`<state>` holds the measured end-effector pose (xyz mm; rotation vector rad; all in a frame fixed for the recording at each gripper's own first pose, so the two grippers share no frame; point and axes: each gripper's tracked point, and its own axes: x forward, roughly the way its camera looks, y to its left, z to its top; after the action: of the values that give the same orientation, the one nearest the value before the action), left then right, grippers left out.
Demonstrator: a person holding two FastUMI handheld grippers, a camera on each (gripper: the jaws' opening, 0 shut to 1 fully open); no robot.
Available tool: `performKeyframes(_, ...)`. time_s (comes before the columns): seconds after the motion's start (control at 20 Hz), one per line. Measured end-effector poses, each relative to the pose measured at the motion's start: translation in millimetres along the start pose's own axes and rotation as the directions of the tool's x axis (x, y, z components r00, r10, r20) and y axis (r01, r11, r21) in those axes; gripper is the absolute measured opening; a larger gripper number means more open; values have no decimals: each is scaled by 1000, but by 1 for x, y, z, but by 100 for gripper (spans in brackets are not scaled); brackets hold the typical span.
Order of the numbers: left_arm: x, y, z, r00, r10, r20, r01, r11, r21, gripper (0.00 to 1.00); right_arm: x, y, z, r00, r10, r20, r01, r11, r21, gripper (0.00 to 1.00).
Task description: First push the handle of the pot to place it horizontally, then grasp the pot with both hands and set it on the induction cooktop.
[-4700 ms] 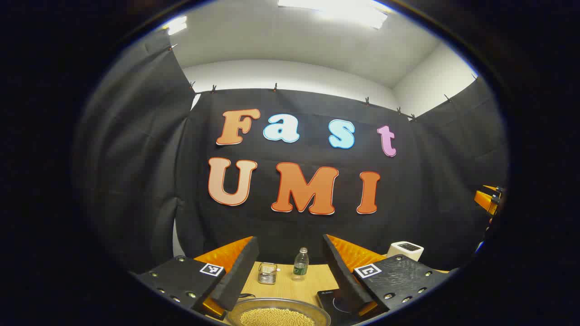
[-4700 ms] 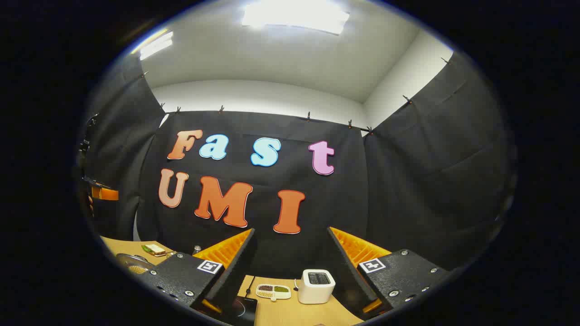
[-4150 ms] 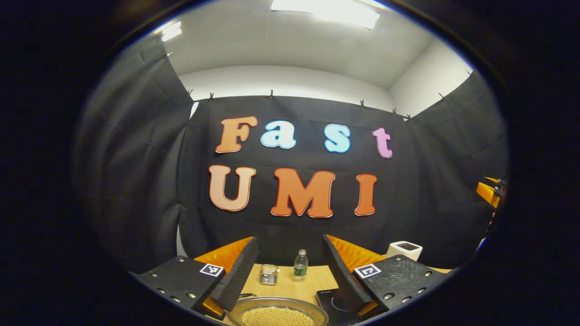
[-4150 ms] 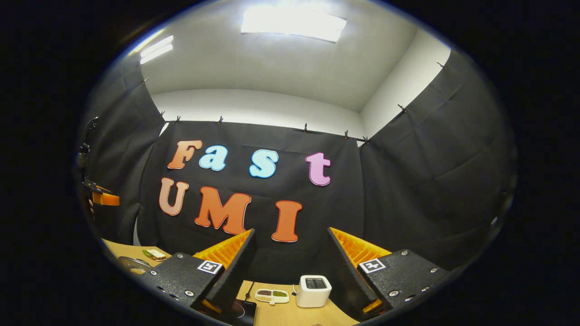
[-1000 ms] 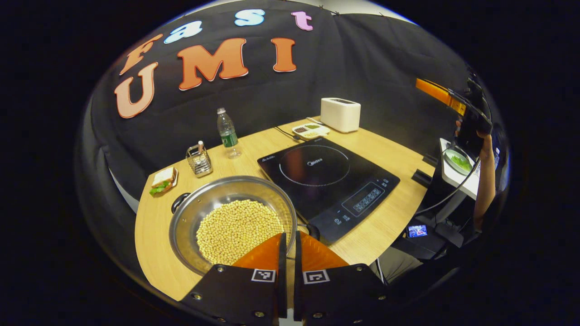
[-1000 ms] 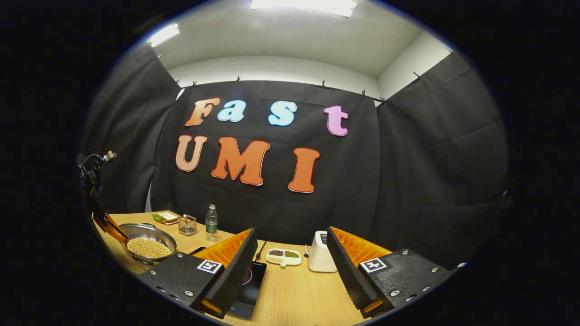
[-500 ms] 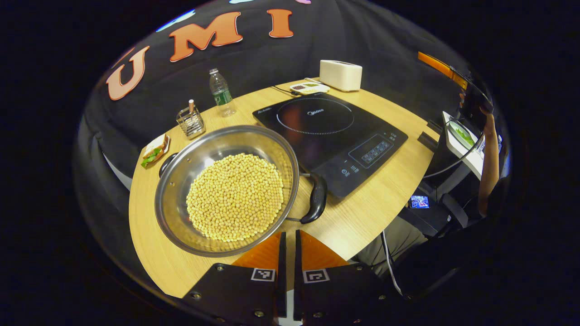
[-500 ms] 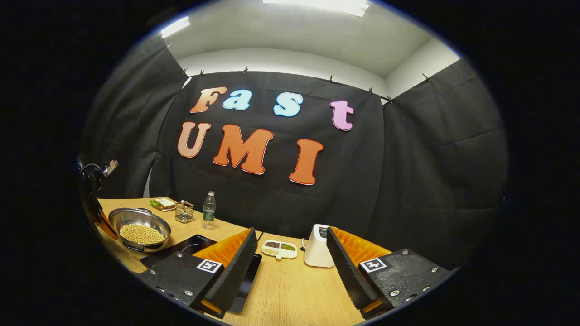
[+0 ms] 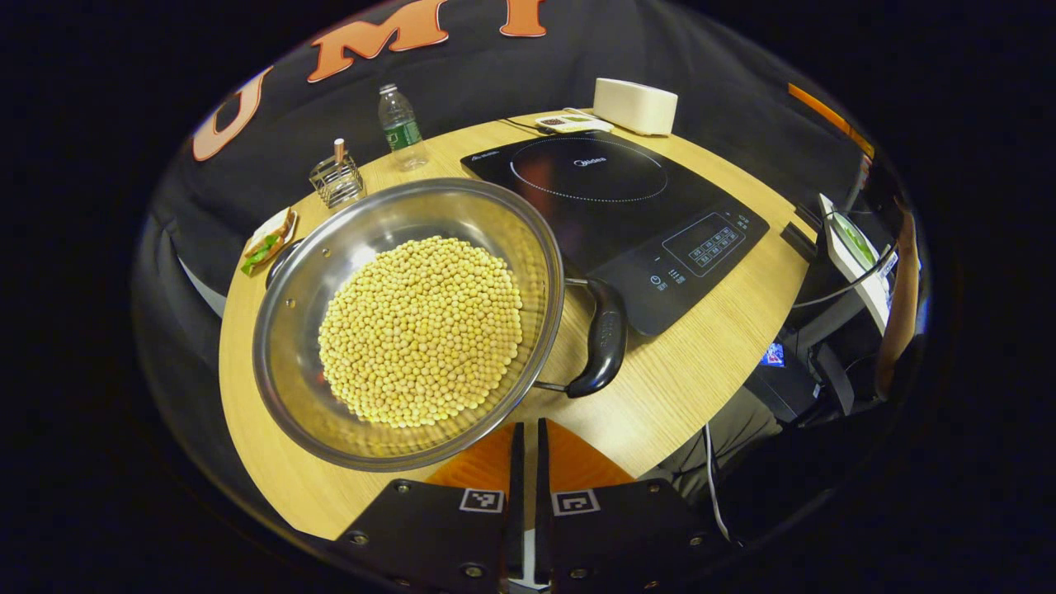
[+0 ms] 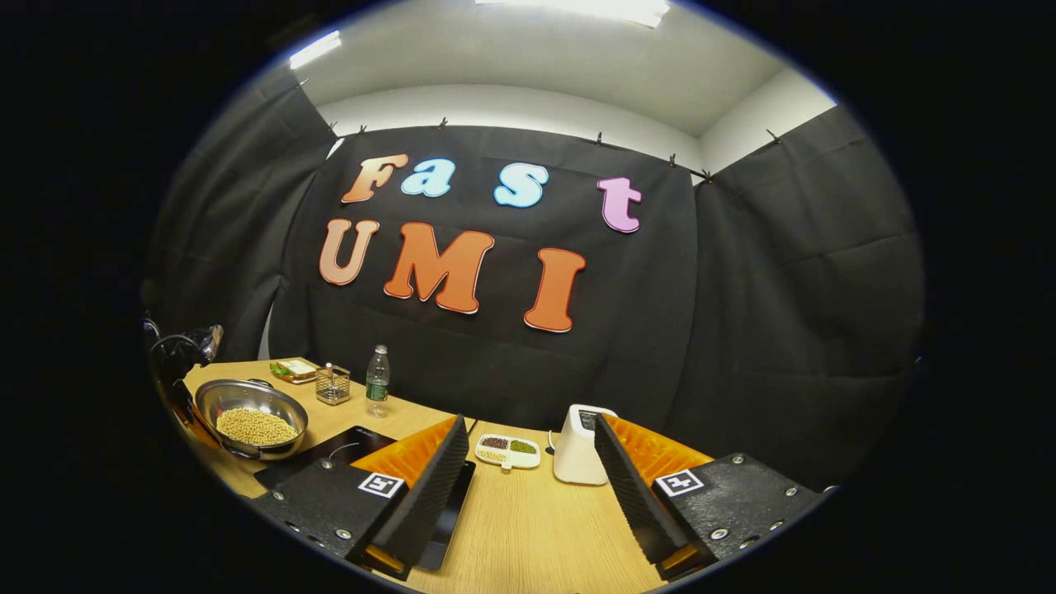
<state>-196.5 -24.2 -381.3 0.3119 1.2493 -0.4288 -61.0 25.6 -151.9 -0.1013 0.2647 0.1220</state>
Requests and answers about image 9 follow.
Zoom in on black backdrop cloth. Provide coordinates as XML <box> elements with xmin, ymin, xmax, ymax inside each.
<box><xmin>132</xmin><ymin>0</ymin><xmax>875</xmax><ymax>463</ymax></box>

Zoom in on white divided bean dish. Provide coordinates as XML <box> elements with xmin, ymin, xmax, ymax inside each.
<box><xmin>535</xmin><ymin>114</ymin><xmax>614</xmax><ymax>134</ymax></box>

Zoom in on thin white floor cable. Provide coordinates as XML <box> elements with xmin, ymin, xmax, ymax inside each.
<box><xmin>701</xmin><ymin>424</ymin><xmax>733</xmax><ymax>542</ymax></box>

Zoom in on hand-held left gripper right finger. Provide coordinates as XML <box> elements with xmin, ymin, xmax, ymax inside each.
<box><xmin>536</xmin><ymin>418</ymin><xmax>735</xmax><ymax>592</ymax></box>

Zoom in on white toaster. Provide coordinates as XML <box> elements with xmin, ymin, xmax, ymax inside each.
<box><xmin>592</xmin><ymin>78</ymin><xmax>679</xmax><ymax>137</ymax></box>

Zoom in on clear plastic water bottle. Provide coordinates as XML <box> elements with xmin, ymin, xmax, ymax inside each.
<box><xmin>378</xmin><ymin>82</ymin><xmax>430</xmax><ymax>172</ymax></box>

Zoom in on pile of soybeans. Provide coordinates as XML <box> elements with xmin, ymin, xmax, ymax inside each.
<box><xmin>318</xmin><ymin>237</ymin><xmax>525</xmax><ymax>428</ymax></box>

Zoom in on person's grey trousers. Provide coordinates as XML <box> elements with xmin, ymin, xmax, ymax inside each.
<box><xmin>656</xmin><ymin>386</ymin><xmax>783</xmax><ymax>504</ymax></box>

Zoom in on black induction cooktop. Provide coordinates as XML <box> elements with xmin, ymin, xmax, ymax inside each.
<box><xmin>460</xmin><ymin>130</ymin><xmax>771</xmax><ymax>337</ymax></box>

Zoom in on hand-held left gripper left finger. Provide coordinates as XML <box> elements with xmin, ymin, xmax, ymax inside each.
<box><xmin>334</xmin><ymin>422</ymin><xmax>526</xmax><ymax>592</ymax></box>

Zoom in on small white plate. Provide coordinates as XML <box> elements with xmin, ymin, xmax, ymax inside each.
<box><xmin>242</xmin><ymin>206</ymin><xmax>299</xmax><ymax>277</ymax></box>

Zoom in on metal wire holder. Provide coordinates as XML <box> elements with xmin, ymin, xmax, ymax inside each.
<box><xmin>309</xmin><ymin>153</ymin><xmax>366</xmax><ymax>209</ymax></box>

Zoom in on stainless steel pot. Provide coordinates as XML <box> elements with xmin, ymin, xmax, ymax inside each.
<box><xmin>252</xmin><ymin>177</ymin><xmax>628</xmax><ymax>473</ymax></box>

